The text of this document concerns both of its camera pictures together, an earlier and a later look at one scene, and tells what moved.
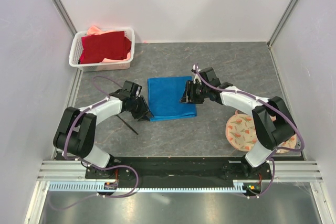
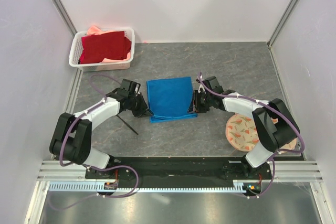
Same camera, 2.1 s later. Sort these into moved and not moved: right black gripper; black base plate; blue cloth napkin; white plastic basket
Moved: right black gripper
Not moved: white plastic basket; black base plate; blue cloth napkin
